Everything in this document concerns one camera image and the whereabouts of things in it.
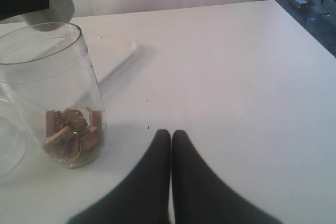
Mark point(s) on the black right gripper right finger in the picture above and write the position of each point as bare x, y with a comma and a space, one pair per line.
200, 196

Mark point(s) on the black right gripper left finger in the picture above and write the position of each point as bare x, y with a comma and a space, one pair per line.
143, 196

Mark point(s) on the stainless steel cup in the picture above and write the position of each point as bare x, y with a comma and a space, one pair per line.
57, 6

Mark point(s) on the clear plastic shaker cup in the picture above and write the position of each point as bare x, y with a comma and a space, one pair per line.
47, 67

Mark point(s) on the clear dome shaker lid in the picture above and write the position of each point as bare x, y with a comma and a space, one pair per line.
13, 138

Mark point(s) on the white rectangular tray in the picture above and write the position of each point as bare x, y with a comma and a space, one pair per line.
108, 54

